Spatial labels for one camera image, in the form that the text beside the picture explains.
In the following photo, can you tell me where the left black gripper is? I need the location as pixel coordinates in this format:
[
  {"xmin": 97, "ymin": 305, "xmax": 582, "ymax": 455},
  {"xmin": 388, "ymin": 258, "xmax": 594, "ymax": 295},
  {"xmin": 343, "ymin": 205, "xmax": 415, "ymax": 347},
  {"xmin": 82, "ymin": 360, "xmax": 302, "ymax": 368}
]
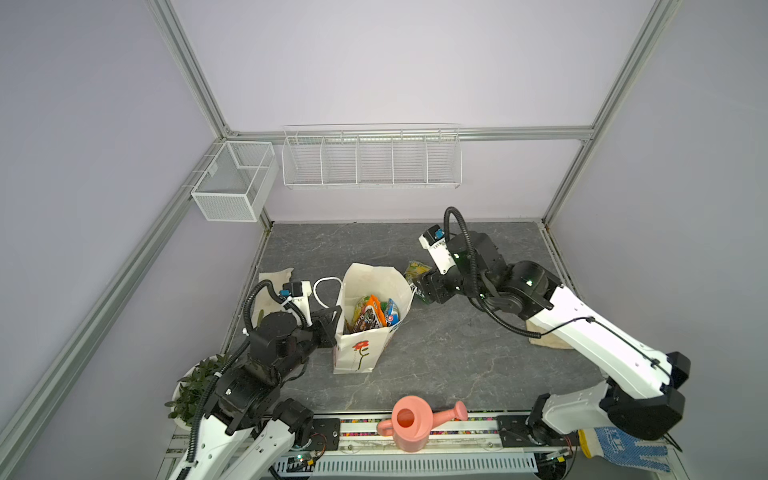
[{"xmin": 275, "ymin": 304, "xmax": 342, "ymax": 382}]

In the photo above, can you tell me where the green Fox's candy bag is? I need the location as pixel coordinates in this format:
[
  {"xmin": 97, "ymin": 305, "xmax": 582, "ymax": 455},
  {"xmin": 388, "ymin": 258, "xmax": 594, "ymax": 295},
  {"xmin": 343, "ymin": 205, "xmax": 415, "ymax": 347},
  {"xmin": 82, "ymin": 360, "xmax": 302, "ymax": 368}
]
[{"xmin": 404, "ymin": 260, "xmax": 431, "ymax": 303}]

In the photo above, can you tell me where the blue M&M's packet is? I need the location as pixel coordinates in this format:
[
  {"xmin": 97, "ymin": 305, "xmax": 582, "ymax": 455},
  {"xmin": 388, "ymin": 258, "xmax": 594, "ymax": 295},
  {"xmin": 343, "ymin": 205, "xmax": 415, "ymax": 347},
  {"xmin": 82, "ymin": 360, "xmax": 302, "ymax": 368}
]
[{"xmin": 383, "ymin": 299, "xmax": 400, "ymax": 328}]

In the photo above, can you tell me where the white paper gift bag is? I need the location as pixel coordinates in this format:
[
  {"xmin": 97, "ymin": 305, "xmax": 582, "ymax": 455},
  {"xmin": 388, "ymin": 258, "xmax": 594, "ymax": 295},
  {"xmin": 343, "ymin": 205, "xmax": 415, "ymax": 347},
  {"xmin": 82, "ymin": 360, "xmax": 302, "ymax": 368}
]
[{"xmin": 332, "ymin": 263, "xmax": 414, "ymax": 375}]

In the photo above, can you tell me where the brown M&M's packet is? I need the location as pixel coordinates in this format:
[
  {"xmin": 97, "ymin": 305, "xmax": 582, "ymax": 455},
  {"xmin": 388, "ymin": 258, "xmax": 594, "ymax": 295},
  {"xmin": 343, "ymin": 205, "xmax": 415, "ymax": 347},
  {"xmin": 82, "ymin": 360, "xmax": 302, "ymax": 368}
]
[{"xmin": 353, "ymin": 305, "xmax": 382, "ymax": 333}]

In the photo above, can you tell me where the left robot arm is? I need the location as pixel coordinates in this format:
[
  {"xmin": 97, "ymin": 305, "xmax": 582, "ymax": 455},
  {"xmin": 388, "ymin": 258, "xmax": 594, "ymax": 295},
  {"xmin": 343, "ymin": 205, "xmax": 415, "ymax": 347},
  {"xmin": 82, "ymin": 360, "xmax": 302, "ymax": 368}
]
[{"xmin": 171, "ymin": 280, "xmax": 343, "ymax": 479}]

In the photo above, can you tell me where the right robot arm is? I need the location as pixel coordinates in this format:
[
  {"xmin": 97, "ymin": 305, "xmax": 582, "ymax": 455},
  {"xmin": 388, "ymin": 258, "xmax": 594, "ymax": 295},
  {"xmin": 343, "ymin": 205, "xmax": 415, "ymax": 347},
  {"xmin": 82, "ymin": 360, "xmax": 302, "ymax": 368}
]
[{"xmin": 415, "ymin": 225, "xmax": 691, "ymax": 444}]

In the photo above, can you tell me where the small potted plant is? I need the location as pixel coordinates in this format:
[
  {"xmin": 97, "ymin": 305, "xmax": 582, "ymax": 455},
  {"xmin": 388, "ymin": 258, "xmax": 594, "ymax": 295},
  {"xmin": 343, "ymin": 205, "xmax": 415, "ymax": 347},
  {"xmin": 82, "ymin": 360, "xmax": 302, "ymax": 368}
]
[{"xmin": 165, "ymin": 354, "xmax": 228, "ymax": 431}]

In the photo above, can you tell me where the beige work glove right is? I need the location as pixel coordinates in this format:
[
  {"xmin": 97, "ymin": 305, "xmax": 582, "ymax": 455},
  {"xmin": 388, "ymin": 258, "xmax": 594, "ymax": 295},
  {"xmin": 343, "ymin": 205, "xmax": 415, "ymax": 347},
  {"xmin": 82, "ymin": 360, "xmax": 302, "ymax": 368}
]
[{"xmin": 525, "ymin": 320, "xmax": 573, "ymax": 350}]

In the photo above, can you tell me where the pink watering can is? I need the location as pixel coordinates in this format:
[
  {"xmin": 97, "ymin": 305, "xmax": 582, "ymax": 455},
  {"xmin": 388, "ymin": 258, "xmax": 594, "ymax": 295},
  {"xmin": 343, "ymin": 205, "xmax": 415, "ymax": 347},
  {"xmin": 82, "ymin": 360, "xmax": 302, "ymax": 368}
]
[{"xmin": 376, "ymin": 396, "xmax": 468, "ymax": 453}]

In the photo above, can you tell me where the white mesh box basket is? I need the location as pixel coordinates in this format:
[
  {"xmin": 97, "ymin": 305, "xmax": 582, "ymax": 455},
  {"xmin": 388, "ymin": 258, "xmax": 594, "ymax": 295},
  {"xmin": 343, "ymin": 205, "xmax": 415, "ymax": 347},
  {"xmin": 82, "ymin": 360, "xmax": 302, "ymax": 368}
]
[{"xmin": 192, "ymin": 141, "xmax": 279, "ymax": 223}]

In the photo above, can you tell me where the white blue dotted glove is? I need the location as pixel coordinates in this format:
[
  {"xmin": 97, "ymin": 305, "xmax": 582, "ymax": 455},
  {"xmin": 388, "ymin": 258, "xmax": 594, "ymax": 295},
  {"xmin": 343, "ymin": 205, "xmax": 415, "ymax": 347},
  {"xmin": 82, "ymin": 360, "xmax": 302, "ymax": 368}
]
[{"xmin": 578, "ymin": 427, "xmax": 671, "ymax": 473}]

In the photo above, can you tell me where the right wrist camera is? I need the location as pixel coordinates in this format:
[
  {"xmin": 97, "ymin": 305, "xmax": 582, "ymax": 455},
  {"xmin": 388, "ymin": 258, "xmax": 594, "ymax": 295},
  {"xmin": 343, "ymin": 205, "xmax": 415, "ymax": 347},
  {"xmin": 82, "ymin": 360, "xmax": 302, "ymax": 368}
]
[{"xmin": 419, "ymin": 224, "xmax": 456, "ymax": 275}]

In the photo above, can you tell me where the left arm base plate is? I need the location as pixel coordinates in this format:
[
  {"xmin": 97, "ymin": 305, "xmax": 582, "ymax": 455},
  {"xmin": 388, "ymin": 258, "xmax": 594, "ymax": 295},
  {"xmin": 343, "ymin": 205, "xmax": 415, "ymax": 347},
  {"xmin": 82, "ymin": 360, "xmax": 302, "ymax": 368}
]
[{"xmin": 292, "ymin": 417, "xmax": 341, "ymax": 452}]

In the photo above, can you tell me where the white vented rail cover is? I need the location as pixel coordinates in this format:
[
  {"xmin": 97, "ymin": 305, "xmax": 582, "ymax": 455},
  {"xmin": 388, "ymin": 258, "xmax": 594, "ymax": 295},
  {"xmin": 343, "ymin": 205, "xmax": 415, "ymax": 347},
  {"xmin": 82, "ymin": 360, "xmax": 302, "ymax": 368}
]
[{"xmin": 275, "ymin": 453, "xmax": 539, "ymax": 480}]

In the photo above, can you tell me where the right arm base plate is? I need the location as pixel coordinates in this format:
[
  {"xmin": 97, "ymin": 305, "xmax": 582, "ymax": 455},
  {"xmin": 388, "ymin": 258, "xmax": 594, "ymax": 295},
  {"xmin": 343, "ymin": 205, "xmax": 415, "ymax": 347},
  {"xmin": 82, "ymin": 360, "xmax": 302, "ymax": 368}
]
[{"xmin": 496, "ymin": 414, "xmax": 579, "ymax": 448}]

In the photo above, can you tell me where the white wire shelf basket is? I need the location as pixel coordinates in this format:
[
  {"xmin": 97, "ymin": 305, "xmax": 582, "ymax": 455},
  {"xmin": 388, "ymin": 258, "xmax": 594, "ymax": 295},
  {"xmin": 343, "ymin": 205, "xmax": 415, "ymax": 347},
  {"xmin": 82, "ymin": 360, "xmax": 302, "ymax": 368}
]
[{"xmin": 282, "ymin": 123, "xmax": 463, "ymax": 189}]

